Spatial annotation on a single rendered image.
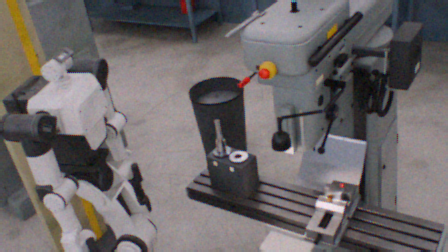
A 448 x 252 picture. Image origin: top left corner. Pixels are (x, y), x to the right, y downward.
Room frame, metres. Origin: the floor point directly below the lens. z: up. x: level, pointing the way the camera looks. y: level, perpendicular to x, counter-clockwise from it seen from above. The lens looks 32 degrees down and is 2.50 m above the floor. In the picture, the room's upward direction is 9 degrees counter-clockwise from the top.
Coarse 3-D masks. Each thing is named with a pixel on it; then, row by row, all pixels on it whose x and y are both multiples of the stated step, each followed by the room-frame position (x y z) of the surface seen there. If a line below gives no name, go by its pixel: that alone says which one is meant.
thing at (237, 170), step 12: (216, 156) 1.93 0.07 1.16; (228, 156) 1.93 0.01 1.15; (240, 156) 1.91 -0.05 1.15; (252, 156) 1.90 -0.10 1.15; (216, 168) 1.92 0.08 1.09; (228, 168) 1.87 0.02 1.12; (240, 168) 1.82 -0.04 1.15; (252, 168) 1.87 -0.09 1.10; (216, 180) 1.93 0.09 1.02; (228, 180) 1.88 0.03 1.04; (240, 180) 1.83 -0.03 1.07; (252, 180) 1.86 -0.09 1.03; (228, 192) 1.88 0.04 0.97; (240, 192) 1.83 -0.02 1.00; (252, 192) 1.85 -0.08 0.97
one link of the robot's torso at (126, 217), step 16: (80, 192) 1.58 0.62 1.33; (96, 192) 1.57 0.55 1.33; (112, 192) 1.67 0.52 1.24; (128, 192) 1.66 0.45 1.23; (96, 208) 1.58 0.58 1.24; (112, 208) 1.55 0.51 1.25; (128, 208) 1.67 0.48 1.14; (112, 224) 1.59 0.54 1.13; (128, 224) 1.57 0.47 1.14; (144, 224) 1.62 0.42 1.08; (128, 240) 1.55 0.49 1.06; (144, 240) 1.56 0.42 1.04
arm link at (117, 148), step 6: (120, 114) 1.90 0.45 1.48; (114, 120) 1.85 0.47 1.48; (120, 120) 1.87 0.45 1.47; (114, 126) 1.82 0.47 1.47; (120, 126) 1.85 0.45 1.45; (120, 138) 1.88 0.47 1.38; (108, 144) 1.86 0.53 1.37; (114, 144) 1.85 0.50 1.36; (120, 144) 1.87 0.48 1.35; (114, 150) 1.86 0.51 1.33; (120, 150) 1.86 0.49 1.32; (114, 156) 1.86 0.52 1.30
